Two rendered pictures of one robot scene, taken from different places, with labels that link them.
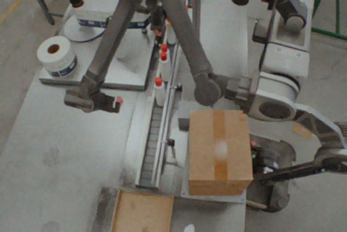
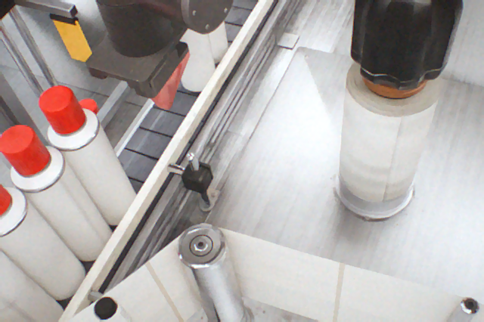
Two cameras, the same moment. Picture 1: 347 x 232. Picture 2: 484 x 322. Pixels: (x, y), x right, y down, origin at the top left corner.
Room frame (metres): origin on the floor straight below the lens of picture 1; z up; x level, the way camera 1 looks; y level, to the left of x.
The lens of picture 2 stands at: (1.48, 0.27, 1.43)
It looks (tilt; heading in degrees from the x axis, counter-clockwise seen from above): 55 degrees down; 201
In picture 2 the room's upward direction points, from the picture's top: 10 degrees counter-clockwise
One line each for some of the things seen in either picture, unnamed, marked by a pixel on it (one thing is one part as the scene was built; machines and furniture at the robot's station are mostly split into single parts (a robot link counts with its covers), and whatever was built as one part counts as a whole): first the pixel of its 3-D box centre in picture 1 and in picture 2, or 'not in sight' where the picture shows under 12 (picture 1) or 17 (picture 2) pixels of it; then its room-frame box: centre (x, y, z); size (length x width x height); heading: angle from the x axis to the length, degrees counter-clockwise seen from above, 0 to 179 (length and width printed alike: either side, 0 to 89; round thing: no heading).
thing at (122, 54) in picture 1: (118, 38); (389, 103); (1.13, 0.30, 1.03); 0.09 x 0.09 x 0.30
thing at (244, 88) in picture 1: (240, 90); not in sight; (0.45, -0.19, 1.45); 0.09 x 0.08 x 0.12; 157
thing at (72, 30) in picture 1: (86, 25); not in sight; (1.43, 0.56, 0.89); 0.31 x 0.31 x 0.01
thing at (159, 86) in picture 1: (160, 91); not in sight; (0.78, 0.08, 0.98); 0.05 x 0.05 x 0.20
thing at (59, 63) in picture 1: (57, 56); not in sight; (1.11, 0.68, 0.95); 0.20 x 0.20 x 0.14
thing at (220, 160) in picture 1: (217, 155); not in sight; (0.42, -0.16, 0.99); 0.30 x 0.24 x 0.27; 174
